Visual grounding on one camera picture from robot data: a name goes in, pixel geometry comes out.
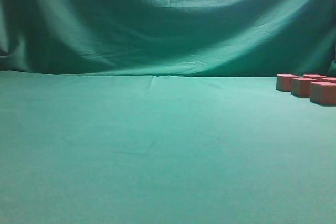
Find pink cube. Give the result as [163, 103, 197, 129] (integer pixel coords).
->
[309, 82, 336, 106]

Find pink cube column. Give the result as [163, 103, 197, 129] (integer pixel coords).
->
[291, 77, 317, 98]
[303, 74, 327, 81]
[276, 74, 299, 92]
[320, 77, 336, 83]

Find green cloth backdrop and cover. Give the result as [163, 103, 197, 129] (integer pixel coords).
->
[1, 0, 335, 223]

